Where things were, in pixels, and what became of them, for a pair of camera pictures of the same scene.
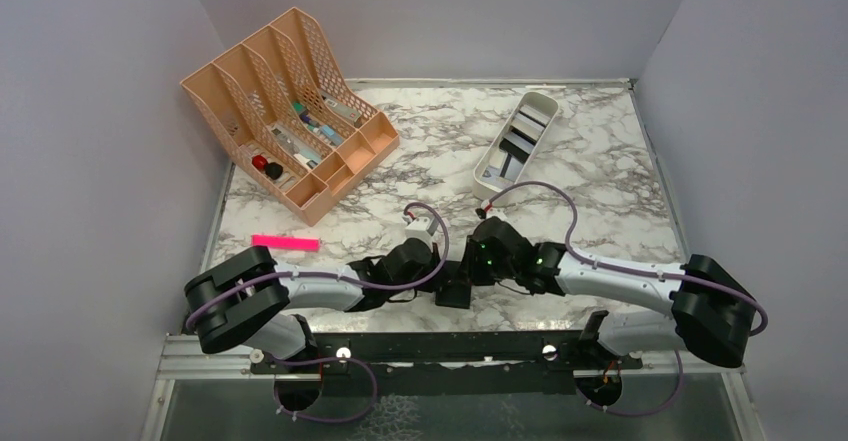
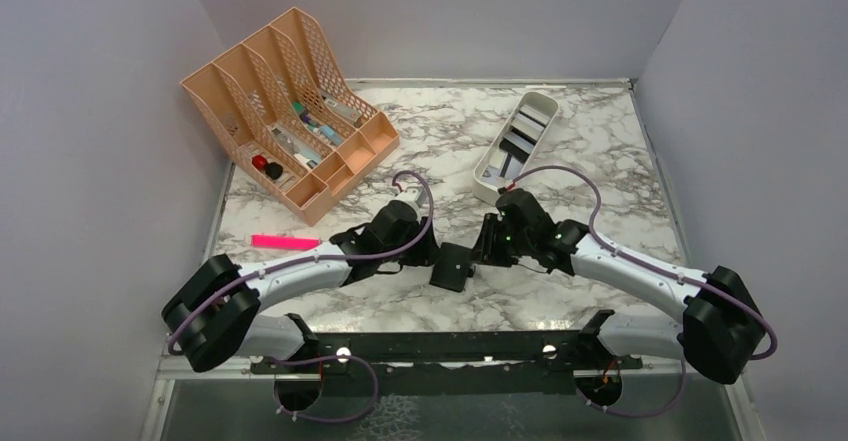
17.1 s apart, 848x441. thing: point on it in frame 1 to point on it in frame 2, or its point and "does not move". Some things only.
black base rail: (453, 363) does not move
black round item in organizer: (274, 170) does not move
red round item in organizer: (259, 161) does not move
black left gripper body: (432, 267) to (416, 254)
